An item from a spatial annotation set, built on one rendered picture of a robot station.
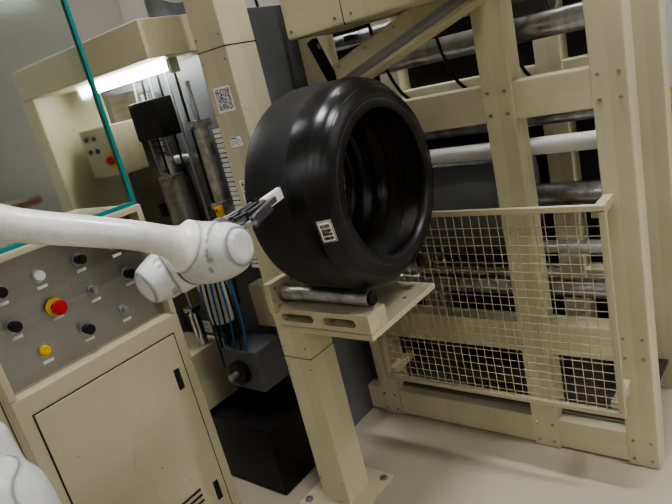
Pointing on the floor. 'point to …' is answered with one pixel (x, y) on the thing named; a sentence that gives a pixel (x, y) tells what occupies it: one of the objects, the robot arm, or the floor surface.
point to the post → (336, 428)
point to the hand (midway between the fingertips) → (271, 198)
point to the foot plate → (358, 495)
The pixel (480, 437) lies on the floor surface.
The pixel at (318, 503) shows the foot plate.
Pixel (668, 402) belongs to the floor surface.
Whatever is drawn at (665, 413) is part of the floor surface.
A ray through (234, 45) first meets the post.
